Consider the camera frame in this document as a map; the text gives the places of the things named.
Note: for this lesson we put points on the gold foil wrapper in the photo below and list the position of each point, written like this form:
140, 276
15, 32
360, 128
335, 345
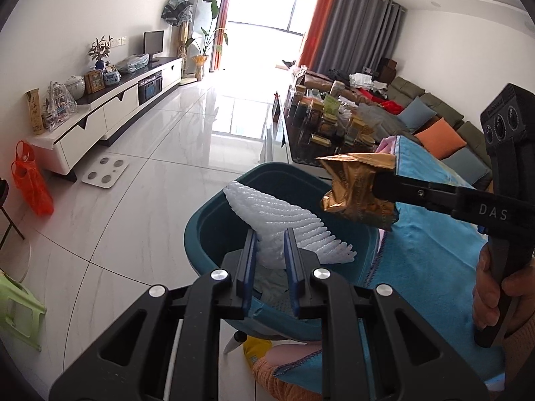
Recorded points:
355, 192

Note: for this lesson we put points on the person's right hand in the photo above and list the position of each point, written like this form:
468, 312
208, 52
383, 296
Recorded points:
485, 288

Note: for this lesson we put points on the white foam fruit net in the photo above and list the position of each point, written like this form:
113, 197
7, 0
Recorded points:
271, 213

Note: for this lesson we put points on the grey-blue pillow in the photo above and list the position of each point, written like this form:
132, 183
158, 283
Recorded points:
466, 167

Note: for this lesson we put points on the blue pillow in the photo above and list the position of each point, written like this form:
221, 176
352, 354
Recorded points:
416, 115

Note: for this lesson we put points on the white and black TV cabinet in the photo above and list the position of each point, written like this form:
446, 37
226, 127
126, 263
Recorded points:
113, 104

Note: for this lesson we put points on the bamboo print box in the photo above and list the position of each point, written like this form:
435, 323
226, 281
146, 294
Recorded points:
35, 112

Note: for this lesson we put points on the coffee table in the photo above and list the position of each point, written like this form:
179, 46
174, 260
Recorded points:
284, 133

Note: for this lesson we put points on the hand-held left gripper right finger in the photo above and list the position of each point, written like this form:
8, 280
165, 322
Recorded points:
291, 259

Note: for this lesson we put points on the red cloth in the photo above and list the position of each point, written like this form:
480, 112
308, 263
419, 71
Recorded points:
386, 106

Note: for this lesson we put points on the orange mesh bag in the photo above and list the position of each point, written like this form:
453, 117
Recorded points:
35, 183

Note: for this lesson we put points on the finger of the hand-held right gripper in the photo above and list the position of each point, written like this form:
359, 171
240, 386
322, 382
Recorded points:
418, 198
418, 180

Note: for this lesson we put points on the large leafy potted plant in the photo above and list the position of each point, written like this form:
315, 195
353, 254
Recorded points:
207, 41

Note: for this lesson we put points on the green and brown sofa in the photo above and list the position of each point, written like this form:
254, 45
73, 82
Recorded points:
447, 110

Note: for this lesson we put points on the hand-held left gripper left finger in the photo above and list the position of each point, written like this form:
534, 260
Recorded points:
250, 259

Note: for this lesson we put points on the teal plastic bin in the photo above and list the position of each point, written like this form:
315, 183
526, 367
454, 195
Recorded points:
205, 234

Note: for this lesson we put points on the white wall sockets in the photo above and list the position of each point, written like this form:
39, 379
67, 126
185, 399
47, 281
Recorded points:
118, 41

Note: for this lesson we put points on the pile of white clothes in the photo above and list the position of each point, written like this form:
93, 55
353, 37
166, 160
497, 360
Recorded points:
362, 81

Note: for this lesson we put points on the white ceramic jar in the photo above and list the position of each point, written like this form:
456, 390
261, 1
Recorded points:
75, 87

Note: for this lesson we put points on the cluster of food jars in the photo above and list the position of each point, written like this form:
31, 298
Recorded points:
326, 112

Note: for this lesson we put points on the potted plant in blue vase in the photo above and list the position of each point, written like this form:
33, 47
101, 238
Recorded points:
100, 50

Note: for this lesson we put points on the clear plastic bag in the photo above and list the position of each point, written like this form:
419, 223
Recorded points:
133, 63

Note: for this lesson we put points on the blue and white ceramic bowl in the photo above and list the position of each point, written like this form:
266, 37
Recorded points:
112, 78

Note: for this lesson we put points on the green plastic stool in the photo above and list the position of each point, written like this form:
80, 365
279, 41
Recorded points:
19, 309

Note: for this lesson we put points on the white bathroom scale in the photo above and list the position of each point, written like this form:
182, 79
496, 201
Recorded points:
104, 172

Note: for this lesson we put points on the grey curtain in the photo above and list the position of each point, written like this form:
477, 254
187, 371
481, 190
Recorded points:
363, 33

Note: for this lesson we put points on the black stand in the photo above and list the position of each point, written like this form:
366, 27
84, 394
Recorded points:
10, 217

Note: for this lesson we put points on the yellow bottle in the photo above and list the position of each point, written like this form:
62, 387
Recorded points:
255, 349

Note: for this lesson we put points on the black monitor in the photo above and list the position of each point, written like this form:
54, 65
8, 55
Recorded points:
153, 44

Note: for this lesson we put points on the wooden picture frame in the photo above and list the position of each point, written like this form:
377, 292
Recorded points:
95, 82

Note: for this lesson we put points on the orange curtain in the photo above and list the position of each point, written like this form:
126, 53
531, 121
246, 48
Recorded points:
319, 21
221, 21

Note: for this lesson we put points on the clear glass ship ornament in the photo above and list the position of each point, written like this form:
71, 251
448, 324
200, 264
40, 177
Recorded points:
58, 104

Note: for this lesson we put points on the covered standing fan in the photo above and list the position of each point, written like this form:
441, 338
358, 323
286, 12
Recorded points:
177, 12

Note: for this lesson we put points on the pink cloth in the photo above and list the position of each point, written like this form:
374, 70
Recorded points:
388, 146

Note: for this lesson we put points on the white floor air conditioner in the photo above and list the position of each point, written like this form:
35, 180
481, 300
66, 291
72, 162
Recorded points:
205, 16

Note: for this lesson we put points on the blue floral blanket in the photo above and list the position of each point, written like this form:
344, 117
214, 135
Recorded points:
426, 255

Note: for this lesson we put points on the orange knit cloth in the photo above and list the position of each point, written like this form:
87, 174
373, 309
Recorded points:
276, 384

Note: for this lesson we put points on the orange pillow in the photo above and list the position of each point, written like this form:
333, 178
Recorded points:
441, 138

